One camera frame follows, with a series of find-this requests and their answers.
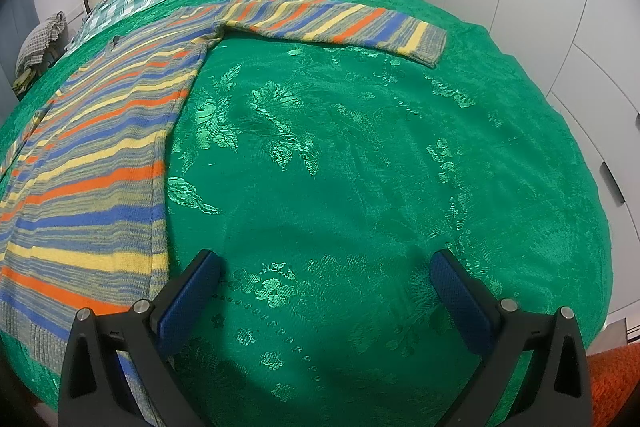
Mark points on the orange rug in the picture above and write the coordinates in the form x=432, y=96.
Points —
x=615, y=382

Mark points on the striped knit sweater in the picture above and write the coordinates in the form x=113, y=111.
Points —
x=100, y=147

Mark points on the grey cloth pile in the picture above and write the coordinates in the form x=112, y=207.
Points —
x=42, y=37

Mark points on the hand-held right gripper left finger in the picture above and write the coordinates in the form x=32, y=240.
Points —
x=189, y=303

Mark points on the green floral bedspread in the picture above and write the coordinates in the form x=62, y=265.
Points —
x=350, y=157

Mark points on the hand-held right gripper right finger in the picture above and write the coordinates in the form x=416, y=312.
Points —
x=461, y=303

